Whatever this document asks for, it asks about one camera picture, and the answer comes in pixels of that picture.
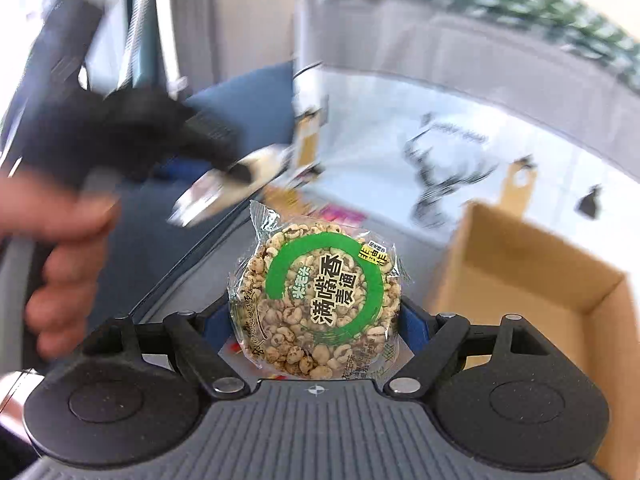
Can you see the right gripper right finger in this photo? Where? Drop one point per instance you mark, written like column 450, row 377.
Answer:
column 502, row 393

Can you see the round puffed grain cake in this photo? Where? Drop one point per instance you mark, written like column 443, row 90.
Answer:
column 317, row 300

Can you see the brown cardboard box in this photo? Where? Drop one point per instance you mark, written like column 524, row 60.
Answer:
column 497, row 264

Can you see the red wafer packet with window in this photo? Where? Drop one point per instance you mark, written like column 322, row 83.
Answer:
column 292, row 203

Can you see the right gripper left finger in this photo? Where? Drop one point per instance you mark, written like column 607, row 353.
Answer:
column 132, row 391

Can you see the deer print sofa cover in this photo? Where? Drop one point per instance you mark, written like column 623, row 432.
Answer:
column 410, row 111

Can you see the white blue purple snack packet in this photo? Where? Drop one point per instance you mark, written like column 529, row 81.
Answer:
column 217, row 191

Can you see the person's left hand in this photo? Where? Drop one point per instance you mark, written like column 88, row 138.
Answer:
column 78, row 228

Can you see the grey curtain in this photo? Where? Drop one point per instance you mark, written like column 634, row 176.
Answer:
column 168, row 43

